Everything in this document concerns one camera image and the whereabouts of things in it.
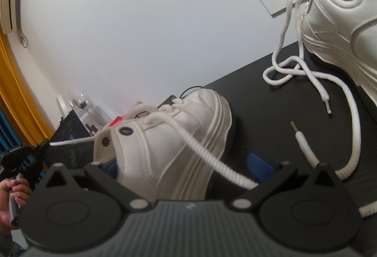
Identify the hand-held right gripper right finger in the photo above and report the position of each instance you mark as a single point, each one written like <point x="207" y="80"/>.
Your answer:
<point x="260" y="168"/>

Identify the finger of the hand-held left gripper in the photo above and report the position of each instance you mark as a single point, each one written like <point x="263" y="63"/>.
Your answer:
<point x="41" y="148"/>
<point x="37" y="170"/>

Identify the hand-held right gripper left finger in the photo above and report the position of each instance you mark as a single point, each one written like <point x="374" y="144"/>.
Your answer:
<point x="112" y="168"/>

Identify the white leather sneaker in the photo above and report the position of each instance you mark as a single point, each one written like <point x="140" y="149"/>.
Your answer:
<point x="165" y="151"/>
<point x="332" y="24"/>

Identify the person's left hand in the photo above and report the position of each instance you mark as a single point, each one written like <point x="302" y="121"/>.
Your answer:
<point x="17" y="189"/>

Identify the blue curtain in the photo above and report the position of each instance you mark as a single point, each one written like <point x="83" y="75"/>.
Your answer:
<point x="6" y="139"/>

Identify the small red box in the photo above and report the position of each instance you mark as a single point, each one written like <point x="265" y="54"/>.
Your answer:
<point x="116" y="122"/>

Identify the white oval object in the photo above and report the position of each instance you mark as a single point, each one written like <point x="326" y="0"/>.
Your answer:
<point x="61" y="104"/>

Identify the yellow curtain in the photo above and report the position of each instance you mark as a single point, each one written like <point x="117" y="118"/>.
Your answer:
<point x="20" y="98"/>

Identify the clear glass jar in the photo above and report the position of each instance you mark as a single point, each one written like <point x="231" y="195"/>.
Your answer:
<point x="82" y="104"/>

